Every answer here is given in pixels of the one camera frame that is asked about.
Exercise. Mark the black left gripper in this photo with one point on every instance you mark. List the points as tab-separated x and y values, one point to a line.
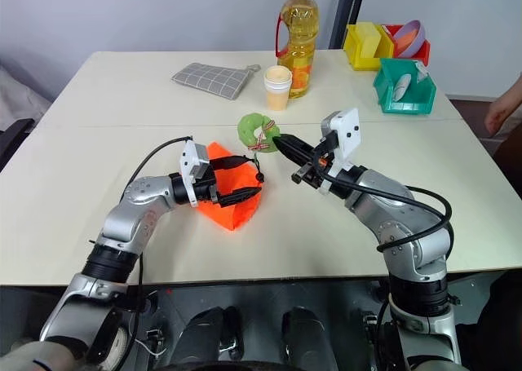
206	188

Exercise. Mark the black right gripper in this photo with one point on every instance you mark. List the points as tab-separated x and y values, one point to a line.
316	169

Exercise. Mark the orange fabric pouch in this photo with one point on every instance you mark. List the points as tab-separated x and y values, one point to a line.
232	217

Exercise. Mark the person's bare forearm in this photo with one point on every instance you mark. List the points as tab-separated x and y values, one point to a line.
514	89

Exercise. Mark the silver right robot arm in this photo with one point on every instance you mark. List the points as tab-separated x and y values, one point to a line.
391	208

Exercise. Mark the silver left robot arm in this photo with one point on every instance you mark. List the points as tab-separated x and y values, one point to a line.
126	220

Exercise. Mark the white tube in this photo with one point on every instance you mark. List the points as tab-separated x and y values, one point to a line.
401	87

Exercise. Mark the person's bare hand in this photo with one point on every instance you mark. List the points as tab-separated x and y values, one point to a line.
498	112

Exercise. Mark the green wreath with striped ribbon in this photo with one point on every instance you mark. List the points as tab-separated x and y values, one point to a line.
246	128

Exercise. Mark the grey checked pot holder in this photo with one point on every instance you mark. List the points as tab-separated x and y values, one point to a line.
212	79

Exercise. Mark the yellow plastic bin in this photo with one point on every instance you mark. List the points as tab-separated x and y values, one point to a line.
359	62

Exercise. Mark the green plastic bin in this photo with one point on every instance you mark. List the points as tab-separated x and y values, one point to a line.
408	107

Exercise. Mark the cooking oil bottle red cap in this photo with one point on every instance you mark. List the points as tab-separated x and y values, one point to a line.
302	28

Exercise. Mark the small white packet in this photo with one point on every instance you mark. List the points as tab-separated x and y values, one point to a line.
421	71

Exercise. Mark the orange plastic bowl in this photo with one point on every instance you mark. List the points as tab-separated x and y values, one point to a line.
405	41

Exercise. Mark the red plastic bin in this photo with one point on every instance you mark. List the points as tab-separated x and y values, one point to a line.
425	53

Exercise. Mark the purple plastic bowl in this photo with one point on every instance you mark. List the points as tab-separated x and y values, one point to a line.
421	36

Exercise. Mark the black chair armrest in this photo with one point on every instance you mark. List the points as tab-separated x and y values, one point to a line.
14	136

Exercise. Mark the grey fabric cover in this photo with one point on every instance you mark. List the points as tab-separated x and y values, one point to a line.
18	98

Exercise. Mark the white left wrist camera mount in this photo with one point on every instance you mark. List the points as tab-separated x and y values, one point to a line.
188	163

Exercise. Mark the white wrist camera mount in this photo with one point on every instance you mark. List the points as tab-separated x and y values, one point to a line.
346	134
188	163

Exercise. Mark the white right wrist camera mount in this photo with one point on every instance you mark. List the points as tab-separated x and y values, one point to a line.
346	134

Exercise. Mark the dark metal post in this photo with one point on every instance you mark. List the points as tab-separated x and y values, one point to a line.
346	12

